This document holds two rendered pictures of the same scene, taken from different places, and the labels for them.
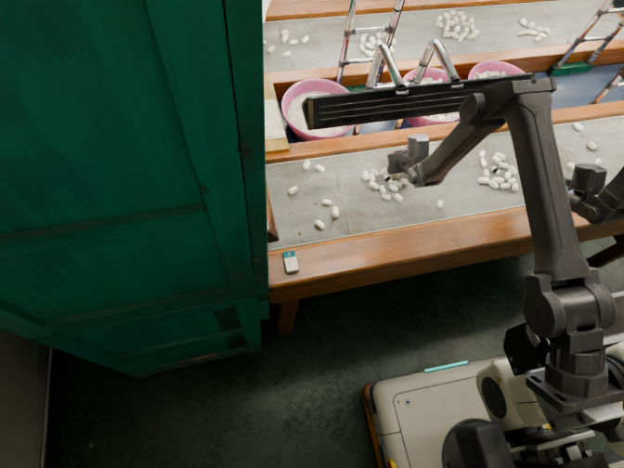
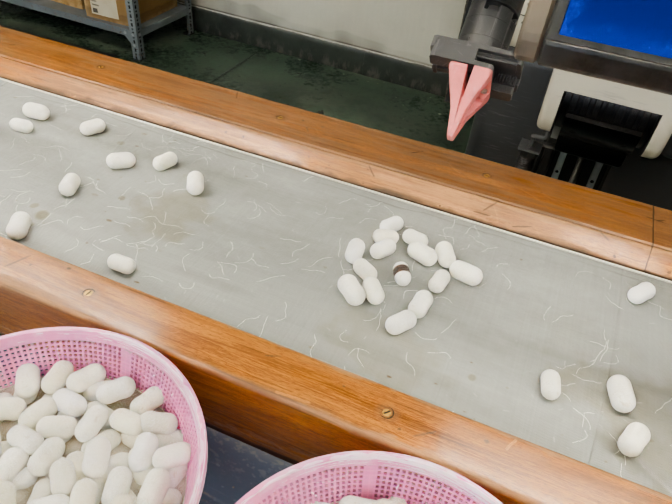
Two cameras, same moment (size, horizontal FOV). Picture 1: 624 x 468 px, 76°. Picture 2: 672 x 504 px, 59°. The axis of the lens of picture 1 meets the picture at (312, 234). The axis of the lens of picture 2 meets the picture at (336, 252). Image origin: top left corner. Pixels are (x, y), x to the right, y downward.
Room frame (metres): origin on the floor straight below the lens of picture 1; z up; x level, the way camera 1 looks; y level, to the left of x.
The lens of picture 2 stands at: (1.30, -0.30, 1.18)
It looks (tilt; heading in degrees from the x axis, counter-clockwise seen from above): 41 degrees down; 223
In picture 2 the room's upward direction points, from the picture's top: 6 degrees clockwise
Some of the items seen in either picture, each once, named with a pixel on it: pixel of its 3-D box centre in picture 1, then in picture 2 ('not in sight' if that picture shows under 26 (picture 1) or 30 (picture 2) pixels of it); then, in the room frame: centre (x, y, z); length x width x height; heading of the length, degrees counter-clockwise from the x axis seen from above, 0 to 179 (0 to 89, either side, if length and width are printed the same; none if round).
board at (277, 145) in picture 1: (257, 113); not in sight; (0.92, 0.26, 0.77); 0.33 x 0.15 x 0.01; 24
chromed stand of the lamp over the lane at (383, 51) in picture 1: (395, 119); not in sight; (0.89, -0.18, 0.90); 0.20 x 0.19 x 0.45; 114
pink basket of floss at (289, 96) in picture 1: (318, 115); not in sight; (1.01, 0.06, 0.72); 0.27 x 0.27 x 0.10
